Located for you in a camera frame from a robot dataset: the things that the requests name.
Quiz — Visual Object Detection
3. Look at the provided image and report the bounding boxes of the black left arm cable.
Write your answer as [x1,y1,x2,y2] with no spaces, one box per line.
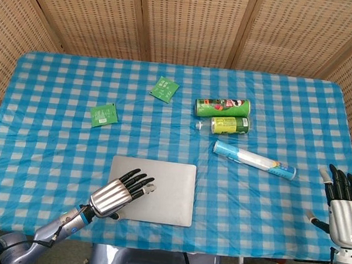
[23,199,90,252]

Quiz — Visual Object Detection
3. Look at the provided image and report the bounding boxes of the green potato chip can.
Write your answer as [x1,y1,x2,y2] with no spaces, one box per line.
[193,94,252,122]

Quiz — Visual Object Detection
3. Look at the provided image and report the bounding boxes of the wooden woven folding screen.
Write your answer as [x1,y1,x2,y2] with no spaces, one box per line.
[0,0,352,199]

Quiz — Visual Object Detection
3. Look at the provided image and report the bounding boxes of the silver laptop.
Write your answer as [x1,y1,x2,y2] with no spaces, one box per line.
[104,155,199,229]

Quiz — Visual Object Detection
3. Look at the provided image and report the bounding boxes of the green sachet with white print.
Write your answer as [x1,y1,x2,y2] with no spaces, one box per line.
[148,75,181,104]

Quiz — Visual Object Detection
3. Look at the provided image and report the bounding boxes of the blue white cling film tube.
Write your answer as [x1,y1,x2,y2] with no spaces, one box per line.
[211,139,299,181]

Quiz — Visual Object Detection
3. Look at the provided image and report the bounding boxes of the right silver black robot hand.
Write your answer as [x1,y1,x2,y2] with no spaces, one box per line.
[303,162,352,249]

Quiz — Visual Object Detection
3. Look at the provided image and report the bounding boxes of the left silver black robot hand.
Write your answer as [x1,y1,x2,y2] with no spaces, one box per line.
[88,163,160,225]

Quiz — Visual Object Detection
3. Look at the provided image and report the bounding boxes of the green sachet with white label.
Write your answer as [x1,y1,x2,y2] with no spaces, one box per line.
[89,101,120,130]

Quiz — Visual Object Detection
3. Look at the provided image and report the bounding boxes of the blue white checkered tablecloth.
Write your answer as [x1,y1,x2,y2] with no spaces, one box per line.
[0,47,352,264]

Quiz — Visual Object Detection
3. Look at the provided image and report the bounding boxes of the green tea bottle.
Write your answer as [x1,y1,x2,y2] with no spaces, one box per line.
[194,112,251,138]

